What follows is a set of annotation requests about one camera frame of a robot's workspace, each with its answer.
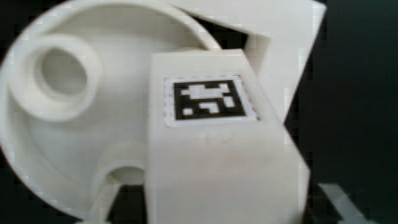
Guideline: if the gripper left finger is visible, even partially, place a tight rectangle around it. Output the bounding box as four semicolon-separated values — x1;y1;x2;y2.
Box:
79;177;123;224

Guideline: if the white right fence bar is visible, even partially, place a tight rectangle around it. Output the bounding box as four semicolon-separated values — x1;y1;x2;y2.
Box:
166;0;328;119

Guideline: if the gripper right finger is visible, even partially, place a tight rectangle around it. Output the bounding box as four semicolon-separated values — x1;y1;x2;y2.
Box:
304;183;379;224

